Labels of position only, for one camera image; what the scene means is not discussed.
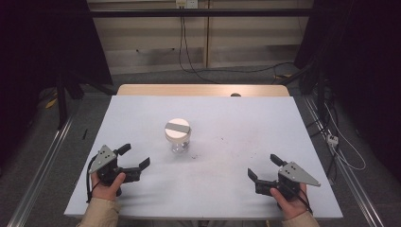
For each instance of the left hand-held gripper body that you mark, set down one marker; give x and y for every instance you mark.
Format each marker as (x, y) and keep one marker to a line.
(104, 165)

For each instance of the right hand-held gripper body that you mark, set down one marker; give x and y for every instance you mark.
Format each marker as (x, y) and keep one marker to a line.
(290, 178)

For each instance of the clear jar with white lid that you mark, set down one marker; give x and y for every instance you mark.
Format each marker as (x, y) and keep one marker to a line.
(177, 135)

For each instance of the grey tape strip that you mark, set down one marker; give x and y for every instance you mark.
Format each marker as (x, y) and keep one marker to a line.
(177, 127)

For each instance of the person's left hand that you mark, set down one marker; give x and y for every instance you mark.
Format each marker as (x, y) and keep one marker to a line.
(107, 188)

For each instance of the person's right hand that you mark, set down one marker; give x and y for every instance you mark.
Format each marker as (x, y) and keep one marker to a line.
(291, 205)

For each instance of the white table board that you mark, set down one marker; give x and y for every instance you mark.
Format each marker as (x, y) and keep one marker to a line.
(220, 164)

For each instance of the small black floor object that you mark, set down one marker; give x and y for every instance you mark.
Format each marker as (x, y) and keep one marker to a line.
(84, 134)

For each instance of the black metal stand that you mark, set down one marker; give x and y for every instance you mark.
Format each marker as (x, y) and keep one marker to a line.
(320, 85)
(61, 101)

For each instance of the yellow floor tape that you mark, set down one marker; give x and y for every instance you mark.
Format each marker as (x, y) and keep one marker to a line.
(51, 103)

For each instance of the wooden table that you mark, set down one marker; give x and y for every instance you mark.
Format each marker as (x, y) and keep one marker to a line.
(201, 90)

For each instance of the black curtain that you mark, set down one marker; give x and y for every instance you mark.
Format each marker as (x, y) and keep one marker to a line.
(362, 63)
(38, 56)

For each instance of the black horizontal bar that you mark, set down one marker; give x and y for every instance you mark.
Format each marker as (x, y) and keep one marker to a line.
(201, 12)

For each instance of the metal floor rail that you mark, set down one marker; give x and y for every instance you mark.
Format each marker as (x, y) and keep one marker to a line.
(353, 183)
(38, 179)

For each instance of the white wall socket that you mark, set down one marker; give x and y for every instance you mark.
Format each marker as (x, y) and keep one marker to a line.
(186, 3)

